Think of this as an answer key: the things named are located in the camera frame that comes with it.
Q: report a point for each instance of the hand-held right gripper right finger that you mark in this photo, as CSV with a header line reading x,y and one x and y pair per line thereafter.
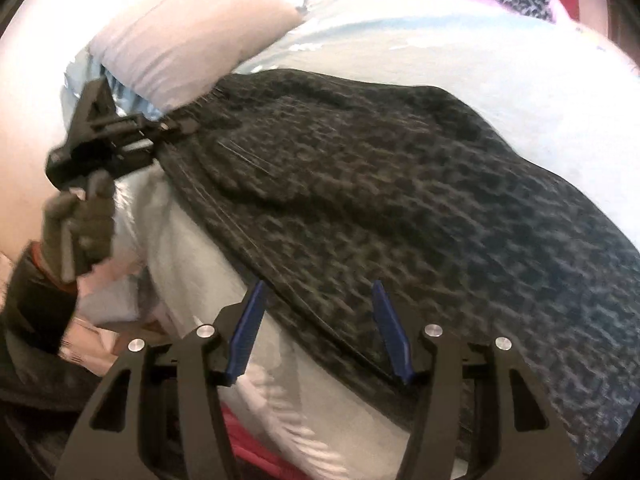
x,y
392,332

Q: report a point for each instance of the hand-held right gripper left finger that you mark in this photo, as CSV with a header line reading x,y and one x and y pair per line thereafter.
x,y
245,335

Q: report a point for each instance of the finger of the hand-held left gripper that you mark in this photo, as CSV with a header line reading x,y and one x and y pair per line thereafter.
x,y
172,140
147,123

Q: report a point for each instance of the dark leopard print pants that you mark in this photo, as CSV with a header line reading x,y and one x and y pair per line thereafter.
x,y
400,220

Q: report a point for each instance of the person's left hand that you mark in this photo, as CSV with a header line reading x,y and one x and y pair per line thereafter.
x,y
87,225

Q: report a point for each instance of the white pillow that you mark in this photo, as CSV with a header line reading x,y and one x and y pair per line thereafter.
x,y
195,35

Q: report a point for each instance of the person's dark clothing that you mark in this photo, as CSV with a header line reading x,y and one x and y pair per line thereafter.
x,y
45,400

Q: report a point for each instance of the light blue leaf print blanket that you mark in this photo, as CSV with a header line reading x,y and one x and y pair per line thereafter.
x,y
450,40

